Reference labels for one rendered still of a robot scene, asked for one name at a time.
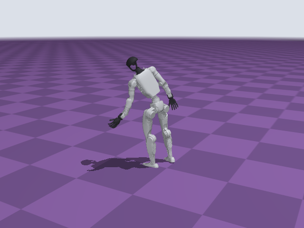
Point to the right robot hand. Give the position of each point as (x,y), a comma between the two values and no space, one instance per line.
(172,102)

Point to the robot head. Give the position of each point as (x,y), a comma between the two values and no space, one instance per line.
(132,61)

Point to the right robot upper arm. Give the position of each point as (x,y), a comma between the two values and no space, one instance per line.
(157,76)

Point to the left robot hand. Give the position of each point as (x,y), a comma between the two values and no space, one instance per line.
(116,121)

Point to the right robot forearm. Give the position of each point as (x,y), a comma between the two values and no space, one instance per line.
(167,90)

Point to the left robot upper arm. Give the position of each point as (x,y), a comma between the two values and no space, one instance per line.
(132,84)

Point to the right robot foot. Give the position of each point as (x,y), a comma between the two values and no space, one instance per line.
(171,159)

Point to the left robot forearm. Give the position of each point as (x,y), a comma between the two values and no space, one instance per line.
(128,105)

